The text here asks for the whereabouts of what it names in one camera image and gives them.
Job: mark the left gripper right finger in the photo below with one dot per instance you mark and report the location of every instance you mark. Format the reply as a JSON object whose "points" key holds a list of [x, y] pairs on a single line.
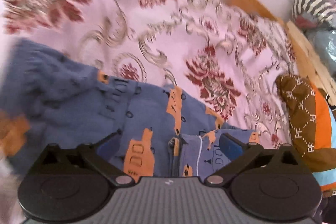
{"points": [[241, 156]]}

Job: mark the wooden bed frame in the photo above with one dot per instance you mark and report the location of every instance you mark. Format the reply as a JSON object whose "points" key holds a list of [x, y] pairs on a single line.
{"points": [[308, 61]]}

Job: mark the floral pink bedsheet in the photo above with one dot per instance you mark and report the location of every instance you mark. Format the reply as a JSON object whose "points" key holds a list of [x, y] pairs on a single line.
{"points": [[223, 57]]}

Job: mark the bagged clothes pile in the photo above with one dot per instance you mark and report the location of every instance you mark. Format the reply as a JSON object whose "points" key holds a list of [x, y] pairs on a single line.
{"points": [[316, 18]]}

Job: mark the blue pants with orange cars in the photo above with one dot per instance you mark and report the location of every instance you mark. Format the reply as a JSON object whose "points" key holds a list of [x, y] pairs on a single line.
{"points": [[142, 129]]}

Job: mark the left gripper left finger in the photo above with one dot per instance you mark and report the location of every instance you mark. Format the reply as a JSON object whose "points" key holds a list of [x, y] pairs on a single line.
{"points": [[97, 157]]}

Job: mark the brown orange patterned pillow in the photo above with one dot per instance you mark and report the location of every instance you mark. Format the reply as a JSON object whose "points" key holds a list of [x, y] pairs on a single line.
{"points": [[312, 127]]}

